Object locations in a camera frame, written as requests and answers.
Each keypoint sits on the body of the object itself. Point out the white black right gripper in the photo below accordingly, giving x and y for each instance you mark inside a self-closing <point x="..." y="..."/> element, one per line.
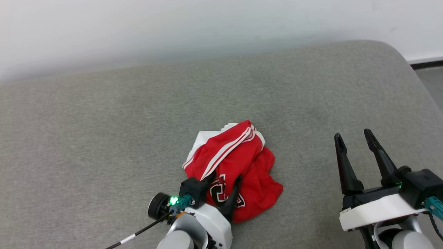
<point x="373" y="209"/>

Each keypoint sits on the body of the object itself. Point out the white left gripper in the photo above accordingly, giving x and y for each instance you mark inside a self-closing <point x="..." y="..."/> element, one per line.
<point x="216" y="224"/>

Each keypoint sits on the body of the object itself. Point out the red basketball jersey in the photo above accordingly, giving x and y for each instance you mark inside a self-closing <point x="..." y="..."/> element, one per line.
<point x="252" y="166"/>

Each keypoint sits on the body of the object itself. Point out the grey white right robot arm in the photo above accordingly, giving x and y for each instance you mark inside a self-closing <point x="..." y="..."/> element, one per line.
<point x="412" y="240"/>

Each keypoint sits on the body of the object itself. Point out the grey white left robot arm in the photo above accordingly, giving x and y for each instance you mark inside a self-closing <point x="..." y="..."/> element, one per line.
<point x="180" y="240"/>

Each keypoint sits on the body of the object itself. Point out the dark baseboard strip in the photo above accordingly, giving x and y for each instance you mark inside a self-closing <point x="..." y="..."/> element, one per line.
<point x="427" y="64"/>

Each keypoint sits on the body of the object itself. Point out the teal left camera connector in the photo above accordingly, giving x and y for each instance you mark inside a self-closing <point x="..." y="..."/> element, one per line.
<point x="181" y="202"/>

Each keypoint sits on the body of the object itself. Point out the teal camera connector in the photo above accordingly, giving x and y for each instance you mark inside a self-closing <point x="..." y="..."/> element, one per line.
<point x="436" y="206"/>
<point x="181" y="202"/>

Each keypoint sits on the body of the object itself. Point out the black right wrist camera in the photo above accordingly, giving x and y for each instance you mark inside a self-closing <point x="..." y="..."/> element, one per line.
<point x="420" y="186"/>

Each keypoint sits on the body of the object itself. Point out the teal right camera connector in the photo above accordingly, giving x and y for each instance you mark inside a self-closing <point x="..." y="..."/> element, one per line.
<point x="436" y="206"/>

